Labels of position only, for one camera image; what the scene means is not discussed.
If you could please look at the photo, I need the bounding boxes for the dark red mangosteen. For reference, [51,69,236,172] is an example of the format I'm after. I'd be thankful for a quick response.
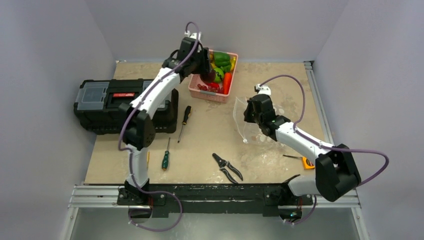
[200,69,216,83]

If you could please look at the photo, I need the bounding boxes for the green bell pepper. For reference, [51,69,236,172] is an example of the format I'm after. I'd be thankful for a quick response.
[213,51,231,67]

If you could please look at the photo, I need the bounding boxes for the green striped watermelon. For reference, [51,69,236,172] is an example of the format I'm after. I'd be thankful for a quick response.
[213,67,225,84]

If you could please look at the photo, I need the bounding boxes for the pink perforated plastic basket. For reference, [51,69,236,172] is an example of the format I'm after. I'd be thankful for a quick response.
[188,49,239,103]

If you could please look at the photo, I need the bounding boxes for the clear dotted zip top bag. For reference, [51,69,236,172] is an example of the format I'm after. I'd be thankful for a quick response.
[232,96,286,144]

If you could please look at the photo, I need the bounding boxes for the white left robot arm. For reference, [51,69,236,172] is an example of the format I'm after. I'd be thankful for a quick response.
[118,33,211,205]

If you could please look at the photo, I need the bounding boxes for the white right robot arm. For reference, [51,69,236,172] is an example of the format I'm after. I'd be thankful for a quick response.
[244,94,362,204]

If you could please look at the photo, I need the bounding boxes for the red chili pepper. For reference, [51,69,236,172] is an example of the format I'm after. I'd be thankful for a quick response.
[206,82,220,89]

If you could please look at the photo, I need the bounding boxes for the orange carrot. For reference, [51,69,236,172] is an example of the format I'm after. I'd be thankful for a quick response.
[222,72,232,95]

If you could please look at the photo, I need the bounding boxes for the purple grape bunch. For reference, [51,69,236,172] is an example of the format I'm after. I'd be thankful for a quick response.
[197,83,223,94]

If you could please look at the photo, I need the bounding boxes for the yellow banana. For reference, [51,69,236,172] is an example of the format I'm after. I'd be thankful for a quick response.
[230,56,237,72]

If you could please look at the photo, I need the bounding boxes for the black plastic toolbox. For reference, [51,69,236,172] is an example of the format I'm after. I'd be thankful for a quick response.
[73,78,179,135]

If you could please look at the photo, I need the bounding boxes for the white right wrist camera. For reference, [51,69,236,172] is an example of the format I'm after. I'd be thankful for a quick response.
[254,84,272,96]

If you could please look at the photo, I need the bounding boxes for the black yellow handled screwdriver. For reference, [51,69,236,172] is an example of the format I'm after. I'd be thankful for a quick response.
[177,105,192,143]

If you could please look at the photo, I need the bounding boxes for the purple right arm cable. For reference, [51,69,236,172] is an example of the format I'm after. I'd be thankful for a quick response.
[256,74,390,226]

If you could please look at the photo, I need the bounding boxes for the black handled pliers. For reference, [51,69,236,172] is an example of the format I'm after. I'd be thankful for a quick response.
[212,153,244,184]

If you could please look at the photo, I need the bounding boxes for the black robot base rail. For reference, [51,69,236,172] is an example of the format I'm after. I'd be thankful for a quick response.
[117,182,314,219]

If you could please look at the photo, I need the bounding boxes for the green handled screwdriver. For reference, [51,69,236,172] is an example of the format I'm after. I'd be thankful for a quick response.
[161,137,171,171]

